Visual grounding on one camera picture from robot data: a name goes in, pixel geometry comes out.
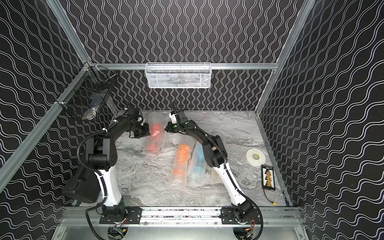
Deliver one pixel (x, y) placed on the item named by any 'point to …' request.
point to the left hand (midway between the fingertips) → (149, 130)
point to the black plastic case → (85, 187)
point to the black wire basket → (87, 94)
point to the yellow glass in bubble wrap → (215, 178)
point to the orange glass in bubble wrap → (185, 148)
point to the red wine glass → (156, 131)
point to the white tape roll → (255, 157)
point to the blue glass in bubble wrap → (198, 174)
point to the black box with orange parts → (267, 177)
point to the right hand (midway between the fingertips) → (165, 128)
